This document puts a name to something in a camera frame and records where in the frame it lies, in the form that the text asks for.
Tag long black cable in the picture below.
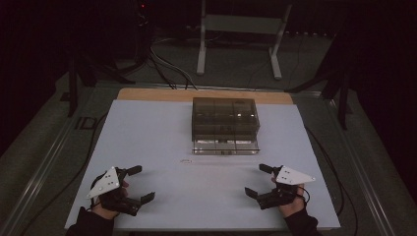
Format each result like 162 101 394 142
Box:
304 126 359 236
19 112 109 236

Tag bundle of floor cables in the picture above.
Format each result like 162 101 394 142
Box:
148 37 199 91

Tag white table mat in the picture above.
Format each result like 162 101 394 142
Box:
64 99 341 231

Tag thin clear plastic strip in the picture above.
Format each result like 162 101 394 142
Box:
179 158 261 165

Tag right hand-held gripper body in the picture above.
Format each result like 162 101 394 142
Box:
256 164 317 210

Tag aluminium floor rail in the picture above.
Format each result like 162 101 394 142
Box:
326 97 396 236
0 86 99 236

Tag person's right hand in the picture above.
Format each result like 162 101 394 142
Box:
270 176 308 218

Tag person's left hand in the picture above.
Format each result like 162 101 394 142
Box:
90 179 131 220

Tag clear plastic drawer box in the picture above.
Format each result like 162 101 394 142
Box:
191 96 262 156

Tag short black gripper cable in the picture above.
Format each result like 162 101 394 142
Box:
300 186 312 208

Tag black tripod stand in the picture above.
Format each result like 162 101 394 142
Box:
66 48 136 118
287 30 353 131

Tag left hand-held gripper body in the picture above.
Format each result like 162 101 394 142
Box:
87 165 143 217

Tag grey metal stand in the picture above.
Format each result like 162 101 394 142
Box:
196 0 293 81

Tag dark equipment with red light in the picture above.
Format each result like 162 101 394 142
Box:
132 0 155 63

